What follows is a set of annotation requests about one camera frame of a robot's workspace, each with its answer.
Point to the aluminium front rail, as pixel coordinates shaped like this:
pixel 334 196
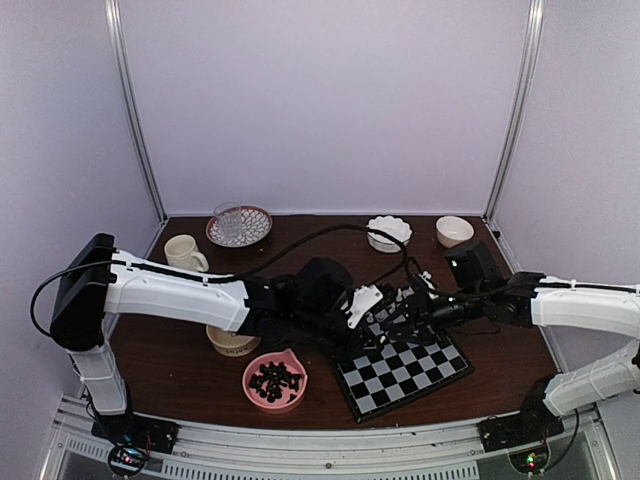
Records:
pixel 439 451

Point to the aluminium frame post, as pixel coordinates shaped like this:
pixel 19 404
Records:
pixel 527 69
pixel 117 38

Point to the cream bowl with spout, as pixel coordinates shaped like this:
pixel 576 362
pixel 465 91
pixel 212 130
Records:
pixel 230 344

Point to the aluminium frame post left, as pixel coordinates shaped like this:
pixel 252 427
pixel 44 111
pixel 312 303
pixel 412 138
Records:
pixel 117 38

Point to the black chess pieces pile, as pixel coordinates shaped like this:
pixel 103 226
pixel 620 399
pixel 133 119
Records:
pixel 273 380

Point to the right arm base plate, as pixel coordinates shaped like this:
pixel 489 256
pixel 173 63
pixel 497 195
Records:
pixel 523 427

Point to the black and white chessboard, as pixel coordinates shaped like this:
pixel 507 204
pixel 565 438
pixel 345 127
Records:
pixel 400 373

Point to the white scalloped bowl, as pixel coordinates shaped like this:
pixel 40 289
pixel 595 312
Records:
pixel 394 227

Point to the white textured ceramic mug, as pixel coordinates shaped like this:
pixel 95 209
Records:
pixel 182 251

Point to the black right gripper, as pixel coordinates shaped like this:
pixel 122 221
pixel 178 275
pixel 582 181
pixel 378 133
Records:
pixel 420 319

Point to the aluminium frame post right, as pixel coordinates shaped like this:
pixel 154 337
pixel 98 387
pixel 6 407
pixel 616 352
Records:
pixel 527 69

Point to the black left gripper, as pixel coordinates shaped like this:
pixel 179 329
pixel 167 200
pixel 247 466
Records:
pixel 362 338

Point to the pink bowl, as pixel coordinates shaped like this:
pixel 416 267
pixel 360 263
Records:
pixel 281 406

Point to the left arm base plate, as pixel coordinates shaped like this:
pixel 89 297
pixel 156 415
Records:
pixel 133 430

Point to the patterned saucer plate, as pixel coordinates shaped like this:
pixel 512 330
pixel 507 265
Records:
pixel 256 225

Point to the small cream bowl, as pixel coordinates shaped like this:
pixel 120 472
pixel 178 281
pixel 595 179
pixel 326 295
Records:
pixel 453 230

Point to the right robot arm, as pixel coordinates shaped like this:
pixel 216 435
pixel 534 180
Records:
pixel 531 299

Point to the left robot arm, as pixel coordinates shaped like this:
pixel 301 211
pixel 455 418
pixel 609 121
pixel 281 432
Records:
pixel 318 304

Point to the clear glass tumbler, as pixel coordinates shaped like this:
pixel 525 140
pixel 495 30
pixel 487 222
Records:
pixel 228 217

